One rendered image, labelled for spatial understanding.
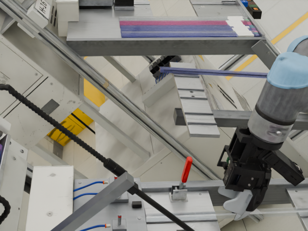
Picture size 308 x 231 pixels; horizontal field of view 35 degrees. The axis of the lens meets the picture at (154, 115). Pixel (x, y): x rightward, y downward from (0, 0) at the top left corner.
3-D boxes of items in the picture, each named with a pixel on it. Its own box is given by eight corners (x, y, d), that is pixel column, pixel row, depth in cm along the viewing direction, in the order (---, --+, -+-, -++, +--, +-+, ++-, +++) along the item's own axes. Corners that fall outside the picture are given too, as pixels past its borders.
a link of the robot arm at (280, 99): (333, 75, 79) (286, 66, 77) (305, 129, 85) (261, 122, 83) (315, 54, 86) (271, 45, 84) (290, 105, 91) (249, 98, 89)
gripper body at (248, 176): (215, 167, 97) (235, 118, 91) (254, 171, 99) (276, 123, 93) (224, 193, 91) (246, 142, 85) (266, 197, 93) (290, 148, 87)
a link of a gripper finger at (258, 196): (239, 200, 98) (254, 165, 94) (248, 200, 98) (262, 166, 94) (246, 216, 94) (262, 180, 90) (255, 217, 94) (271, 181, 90)
